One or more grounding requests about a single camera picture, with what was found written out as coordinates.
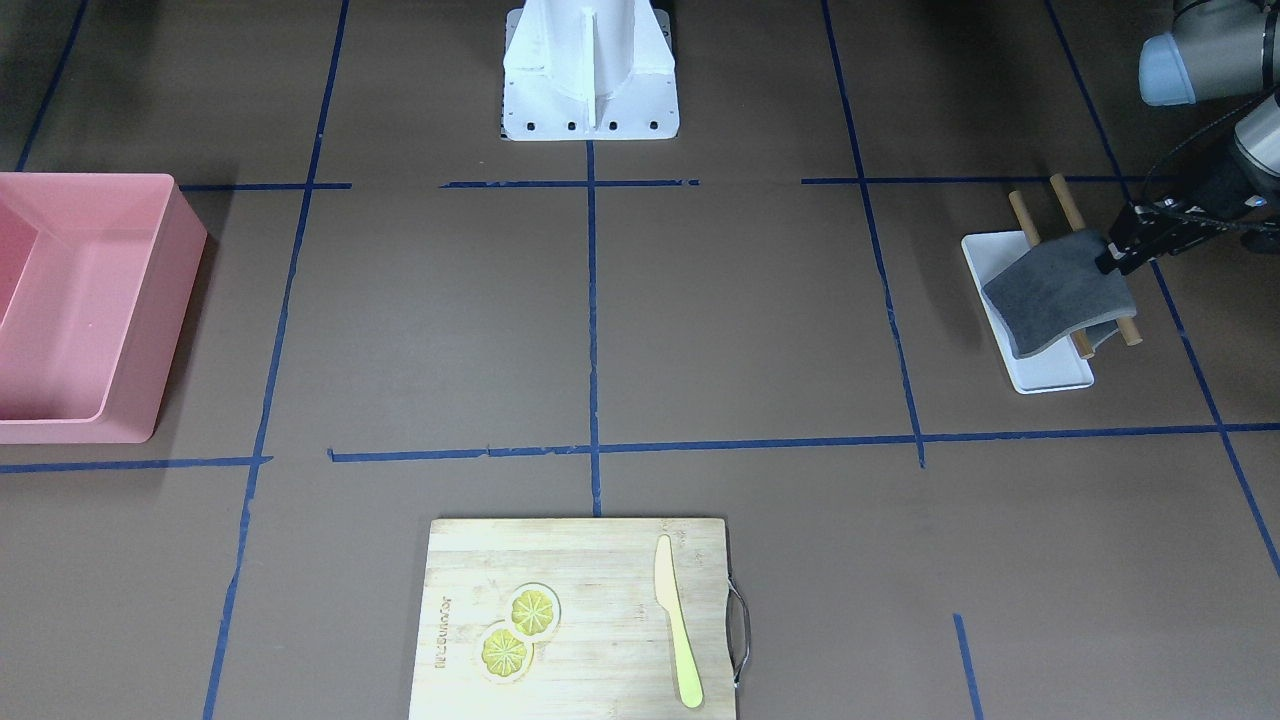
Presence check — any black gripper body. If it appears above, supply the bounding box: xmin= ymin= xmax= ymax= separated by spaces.
xmin=1160 ymin=150 xmax=1279 ymax=252

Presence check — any grey cloth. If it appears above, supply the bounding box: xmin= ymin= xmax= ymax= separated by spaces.
xmin=983 ymin=229 xmax=1137 ymax=360

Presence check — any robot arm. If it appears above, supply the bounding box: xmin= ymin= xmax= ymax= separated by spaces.
xmin=1096 ymin=1 xmax=1279 ymax=274

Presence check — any wooden rod outer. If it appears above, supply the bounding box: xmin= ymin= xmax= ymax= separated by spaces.
xmin=1050 ymin=173 xmax=1144 ymax=359

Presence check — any white rack tray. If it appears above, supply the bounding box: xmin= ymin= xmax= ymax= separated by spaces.
xmin=961 ymin=231 xmax=1094 ymax=395

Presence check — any yellow plastic knife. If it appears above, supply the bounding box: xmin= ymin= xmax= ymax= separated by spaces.
xmin=653 ymin=534 xmax=705 ymax=708

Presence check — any bamboo cutting board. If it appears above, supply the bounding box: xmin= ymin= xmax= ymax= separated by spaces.
xmin=408 ymin=518 xmax=741 ymax=719

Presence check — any lemon slice rear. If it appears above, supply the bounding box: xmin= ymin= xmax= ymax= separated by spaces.
xmin=509 ymin=584 xmax=561 ymax=642

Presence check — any pink plastic bin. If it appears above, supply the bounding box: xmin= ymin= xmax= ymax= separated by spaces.
xmin=1 ymin=172 xmax=209 ymax=445

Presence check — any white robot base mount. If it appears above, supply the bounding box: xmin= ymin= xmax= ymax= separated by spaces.
xmin=500 ymin=1 xmax=681 ymax=142

